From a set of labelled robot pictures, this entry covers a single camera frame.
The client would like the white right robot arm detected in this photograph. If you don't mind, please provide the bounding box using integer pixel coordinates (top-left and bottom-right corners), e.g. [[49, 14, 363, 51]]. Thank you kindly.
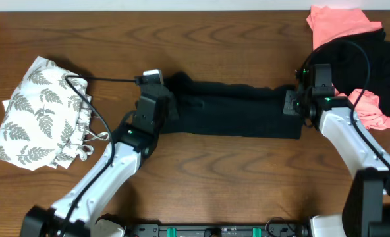
[[283, 88, 390, 236]]

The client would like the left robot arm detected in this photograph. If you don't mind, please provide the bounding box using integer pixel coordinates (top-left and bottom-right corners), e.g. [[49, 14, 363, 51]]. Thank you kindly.
[[20, 84, 173, 237]]

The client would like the white fern-print drawstring bag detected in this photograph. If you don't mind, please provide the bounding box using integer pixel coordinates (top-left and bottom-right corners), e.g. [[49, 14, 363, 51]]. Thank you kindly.
[[0, 57, 109, 171]]

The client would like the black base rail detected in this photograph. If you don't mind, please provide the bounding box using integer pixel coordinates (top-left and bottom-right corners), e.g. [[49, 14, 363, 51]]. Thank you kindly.
[[92, 213, 314, 237]]

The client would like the black garment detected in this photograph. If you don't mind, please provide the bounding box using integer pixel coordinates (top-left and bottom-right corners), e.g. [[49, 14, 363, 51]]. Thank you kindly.
[[162, 72, 304, 140], [310, 29, 390, 117]]

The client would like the black garment in pile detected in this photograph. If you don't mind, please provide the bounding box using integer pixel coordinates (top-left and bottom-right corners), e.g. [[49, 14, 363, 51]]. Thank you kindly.
[[310, 29, 390, 117]]

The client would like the coral pink garment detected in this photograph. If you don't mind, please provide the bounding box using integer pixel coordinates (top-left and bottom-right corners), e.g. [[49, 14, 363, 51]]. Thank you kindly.
[[306, 6, 390, 130]]

